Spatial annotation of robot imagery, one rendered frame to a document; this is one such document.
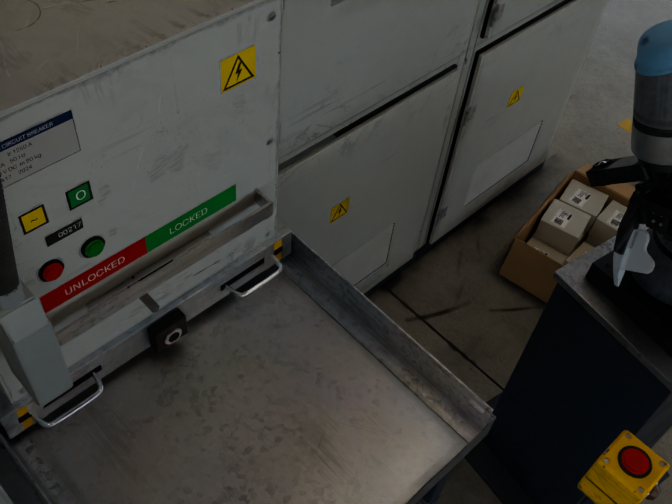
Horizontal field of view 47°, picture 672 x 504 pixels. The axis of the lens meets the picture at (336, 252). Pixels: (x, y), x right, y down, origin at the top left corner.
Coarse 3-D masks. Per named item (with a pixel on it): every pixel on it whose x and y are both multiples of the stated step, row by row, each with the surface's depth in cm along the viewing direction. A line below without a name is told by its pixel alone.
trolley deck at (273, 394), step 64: (192, 320) 128; (256, 320) 129; (320, 320) 130; (128, 384) 120; (192, 384) 120; (256, 384) 121; (320, 384) 122; (384, 384) 123; (0, 448) 111; (64, 448) 112; (128, 448) 113; (192, 448) 114; (256, 448) 115; (320, 448) 115; (384, 448) 116; (448, 448) 117
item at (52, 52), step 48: (0, 0) 89; (48, 0) 90; (96, 0) 91; (144, 0) 92; (192, 0) 92; (240, 0) 92; (0, 48) 84; (48, 48) 84; (96, 48) 85; (144, 48) 85; (0, 96) 79; (0, 384) 105
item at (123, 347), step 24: (288, 240) 133; (240, 264) 126; (192, 288) 123; (216, 288) 126; (168, 312) 120; (192, 312) 125; (120, 336) 116; (144, 336) 119; (96, 360) 114; (120, 360) 118; (0, 408) 107; (48, 408) 112
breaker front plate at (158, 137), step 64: (128, 64) 85; (192, 64) 92; (256, 64) 100; (0, 128) 78; (128, 128) 91; (192, 128) 99; (256, 128) 109; (64, 192) 90; (128, 192) 98; (192, 192) 107; (64, 256) 97; (64, 320) 104; (128, 320) 115
